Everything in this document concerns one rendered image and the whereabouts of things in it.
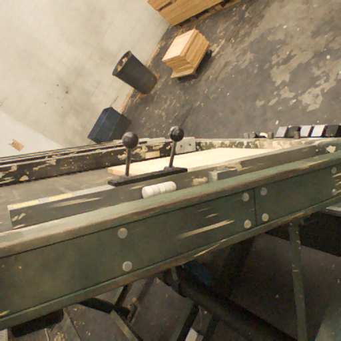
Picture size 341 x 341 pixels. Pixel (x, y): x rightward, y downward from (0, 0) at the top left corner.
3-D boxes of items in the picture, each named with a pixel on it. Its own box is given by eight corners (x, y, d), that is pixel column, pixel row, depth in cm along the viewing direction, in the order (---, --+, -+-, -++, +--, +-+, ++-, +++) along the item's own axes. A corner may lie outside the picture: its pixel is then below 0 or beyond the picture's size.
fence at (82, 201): (316, 156, 108) (316, 144, 108) (12, 229, 61) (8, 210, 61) (304, 155, 113) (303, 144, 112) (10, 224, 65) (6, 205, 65)
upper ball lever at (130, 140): (136, 185, 76) (142, 136, 68) (122, 188, 74) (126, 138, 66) (130, 176, 78) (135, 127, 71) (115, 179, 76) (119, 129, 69)
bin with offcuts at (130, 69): (164, 72, 545) (134, 47, 513) (149, 96, 538) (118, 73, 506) (150, 75, 589) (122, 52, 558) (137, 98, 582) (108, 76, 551)
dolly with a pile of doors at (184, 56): (216, 47, 431) (196, 27, 412) (198, 79, 424) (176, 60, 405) (192, 55, 484) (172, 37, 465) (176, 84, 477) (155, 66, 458)
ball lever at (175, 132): (178, 176, 82) (188, 130, 74) (166, 178, 80) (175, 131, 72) (171, 168, 84) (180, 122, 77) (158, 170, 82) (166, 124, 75)
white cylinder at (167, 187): (148, 200, 72) (177, 193, 76) (146, 188, 72) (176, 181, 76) (142, 198, 75) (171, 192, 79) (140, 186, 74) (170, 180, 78)
